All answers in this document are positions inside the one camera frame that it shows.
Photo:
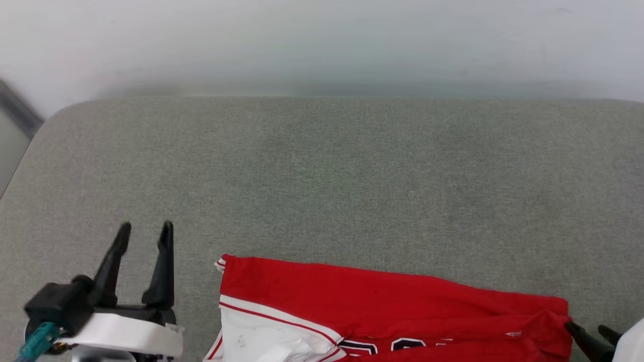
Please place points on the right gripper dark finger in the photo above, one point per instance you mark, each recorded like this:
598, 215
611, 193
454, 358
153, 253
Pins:
591, 347
611, 336

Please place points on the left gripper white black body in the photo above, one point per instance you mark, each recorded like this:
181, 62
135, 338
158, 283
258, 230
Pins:
131, 332

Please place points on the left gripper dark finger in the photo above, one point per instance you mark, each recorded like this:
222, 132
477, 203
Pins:
163, 276
110, 271

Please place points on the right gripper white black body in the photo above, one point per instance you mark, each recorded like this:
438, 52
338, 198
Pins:
633, 344

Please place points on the red and white sports jersey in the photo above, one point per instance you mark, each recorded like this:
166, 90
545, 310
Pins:
392, 301

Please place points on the grey fabric sofa cushion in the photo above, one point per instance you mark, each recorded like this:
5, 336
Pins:
327, 191

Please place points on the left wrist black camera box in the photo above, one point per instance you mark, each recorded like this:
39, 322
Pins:
60, 304

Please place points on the grey metal corner post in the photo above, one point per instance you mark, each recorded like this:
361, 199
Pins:
17, 110

